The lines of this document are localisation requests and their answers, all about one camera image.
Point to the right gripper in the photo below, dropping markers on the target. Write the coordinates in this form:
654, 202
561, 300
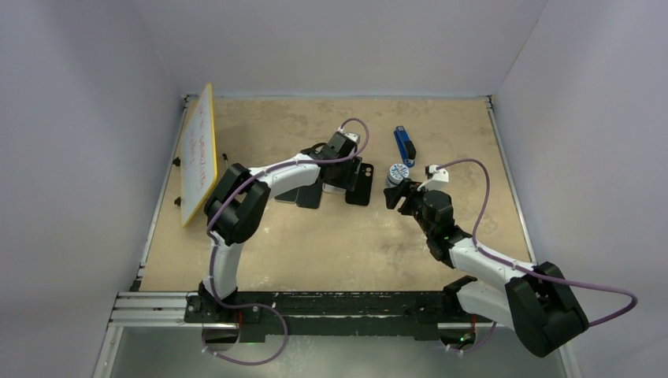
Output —
410, 190

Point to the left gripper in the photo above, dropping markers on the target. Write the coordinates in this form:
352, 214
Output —
347, 181

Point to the white phone case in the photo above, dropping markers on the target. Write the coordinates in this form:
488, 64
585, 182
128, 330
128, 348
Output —
330, 189

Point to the black phone case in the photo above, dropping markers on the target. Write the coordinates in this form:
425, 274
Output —
361, 193

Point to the black smartphone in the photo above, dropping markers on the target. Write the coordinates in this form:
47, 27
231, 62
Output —
309, 197

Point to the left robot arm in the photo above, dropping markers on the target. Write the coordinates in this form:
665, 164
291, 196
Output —
236, 207

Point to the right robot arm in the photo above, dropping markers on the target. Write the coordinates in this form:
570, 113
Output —
532, 300

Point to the blue white jar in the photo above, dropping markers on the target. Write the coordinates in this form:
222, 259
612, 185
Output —
396, 174

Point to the blue stapler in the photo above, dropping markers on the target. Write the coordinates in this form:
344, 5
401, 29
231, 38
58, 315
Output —
406, 146

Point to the yellow framed whiteboard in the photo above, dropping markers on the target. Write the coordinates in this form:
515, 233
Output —
198, 157

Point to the metal whiteboard stand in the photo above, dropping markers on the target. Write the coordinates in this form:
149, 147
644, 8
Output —
177, 162

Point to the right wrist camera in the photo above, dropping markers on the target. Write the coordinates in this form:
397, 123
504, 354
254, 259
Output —
437, 178

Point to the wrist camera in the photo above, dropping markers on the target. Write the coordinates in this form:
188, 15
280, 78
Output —
353, 137
437, 178

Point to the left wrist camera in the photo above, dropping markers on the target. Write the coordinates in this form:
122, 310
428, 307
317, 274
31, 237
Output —
353, 137

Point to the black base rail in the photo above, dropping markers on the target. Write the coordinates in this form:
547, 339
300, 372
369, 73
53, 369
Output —
255, 315

